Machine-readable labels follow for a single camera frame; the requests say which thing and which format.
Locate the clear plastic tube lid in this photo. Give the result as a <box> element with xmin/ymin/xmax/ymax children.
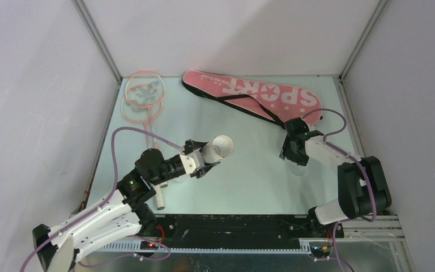
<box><xmin>290</xmin><ymin>162</ymin><xmax>306</xmax><ymax>176</ymax></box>

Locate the pink sport racket bag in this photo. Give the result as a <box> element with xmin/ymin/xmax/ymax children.
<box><xmin>181</xmin><ymin>70</ymin><xmax>322</xmax><ymax>128</ymax></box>

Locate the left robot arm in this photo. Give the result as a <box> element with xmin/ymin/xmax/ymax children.
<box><xmin>32</xmin><ymin>138</ymin><xmax>234</xmax><ymax>271</ymax></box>

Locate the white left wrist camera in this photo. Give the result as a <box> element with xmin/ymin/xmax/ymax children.
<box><xmin>180</xmin><ymin>151</ymin><xmax>205</xmax><ymax>176</ymax></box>

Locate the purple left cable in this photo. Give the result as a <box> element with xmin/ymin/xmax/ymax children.
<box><xmin>19</xmin><ymin>126</ymin><xmax>185</xmax><ymax>272</ymax></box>

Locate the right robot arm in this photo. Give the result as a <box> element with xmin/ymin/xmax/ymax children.
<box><xmin>280</xmin><ymin>118</ymin><xmax>392</xmax><ymax>237</ymax></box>

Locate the white shuttlecock tube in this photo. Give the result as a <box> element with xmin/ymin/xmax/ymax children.
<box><xmin>172</xmin><ymin>135</ymin><xmax>236</xmax><ymax>185</ymax></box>

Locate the aluminium front frame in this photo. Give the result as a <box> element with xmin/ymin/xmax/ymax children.
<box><xmin>76</xmin><ymin>214</ymin><xmax>410</xmax><ymax>271</ymax></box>

